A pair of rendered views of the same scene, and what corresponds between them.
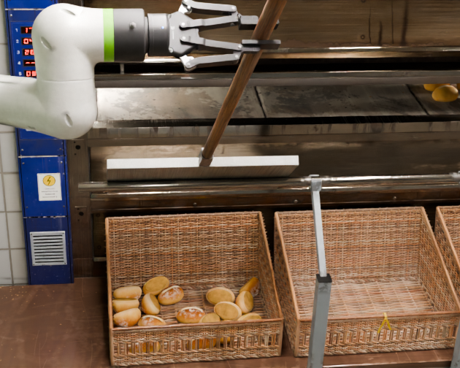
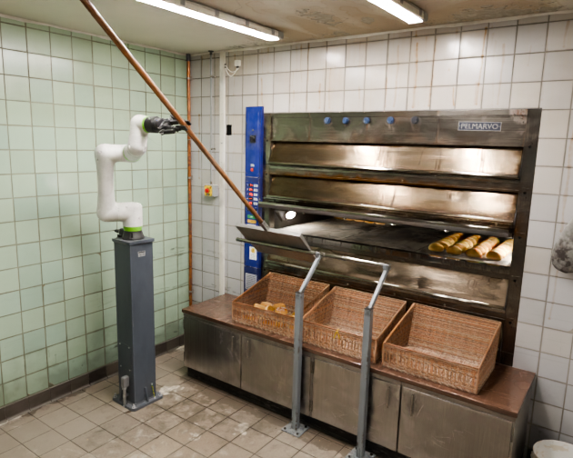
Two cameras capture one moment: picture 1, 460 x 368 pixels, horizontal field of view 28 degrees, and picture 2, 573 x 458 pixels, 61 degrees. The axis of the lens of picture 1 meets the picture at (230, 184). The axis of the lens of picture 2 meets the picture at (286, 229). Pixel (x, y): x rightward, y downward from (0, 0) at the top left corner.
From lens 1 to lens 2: 233 cm
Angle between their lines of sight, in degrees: 45
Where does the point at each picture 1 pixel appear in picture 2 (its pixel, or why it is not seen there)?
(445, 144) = (420, 269)
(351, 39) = (367, 202)
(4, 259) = (238, 284)
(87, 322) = not seen: hidden behind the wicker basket
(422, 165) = (407, 277)
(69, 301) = not seen: hidden behind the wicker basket
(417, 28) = (398, 200)
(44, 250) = (249, 282)
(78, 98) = (133, 140)
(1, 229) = (238, 270)
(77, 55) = (135, 126)
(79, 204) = (264, 264)
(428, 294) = not seen: hidden behind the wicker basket
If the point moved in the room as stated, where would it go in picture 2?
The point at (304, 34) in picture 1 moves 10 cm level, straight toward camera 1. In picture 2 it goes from (348, 197) to (338, 198)
